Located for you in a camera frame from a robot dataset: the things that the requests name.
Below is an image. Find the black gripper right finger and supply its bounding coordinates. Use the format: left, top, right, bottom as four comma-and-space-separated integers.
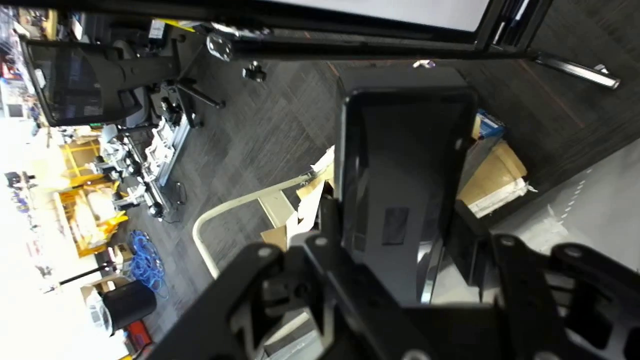
445, 201, 640, 360

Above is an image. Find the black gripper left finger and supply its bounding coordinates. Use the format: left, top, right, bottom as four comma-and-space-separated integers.
148, 186, 401, 360

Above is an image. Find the black whiteboard eraser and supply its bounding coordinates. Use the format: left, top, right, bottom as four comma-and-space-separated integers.
331, 63, 479, 307

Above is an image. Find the large black-framed whiteboard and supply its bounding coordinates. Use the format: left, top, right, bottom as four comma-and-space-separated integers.
205, 0, 624, 91

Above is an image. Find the red container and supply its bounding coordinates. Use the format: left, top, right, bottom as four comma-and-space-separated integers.
125, 318, 155, 355

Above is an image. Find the black round bin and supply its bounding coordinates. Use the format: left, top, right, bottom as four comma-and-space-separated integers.
97, 278, 159, 331

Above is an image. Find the brown cardboard box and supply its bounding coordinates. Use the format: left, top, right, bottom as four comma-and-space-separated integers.
458, 136, 538, 220

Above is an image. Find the yellow machine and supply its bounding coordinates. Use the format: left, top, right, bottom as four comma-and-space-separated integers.
51, 138, 132, 259

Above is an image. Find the black monitor screen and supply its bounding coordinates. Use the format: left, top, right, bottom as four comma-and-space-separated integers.
17, 38, 146, 128

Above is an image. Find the white curved tube frame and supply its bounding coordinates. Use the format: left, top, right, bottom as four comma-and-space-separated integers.
190, 172, 315, 281

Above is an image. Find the blue coiled cable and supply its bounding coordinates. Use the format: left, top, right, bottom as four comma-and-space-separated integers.
122, 227, 167, 293

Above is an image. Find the aluminium frame equipment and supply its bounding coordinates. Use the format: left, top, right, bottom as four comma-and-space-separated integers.
97, 77, 227, 222

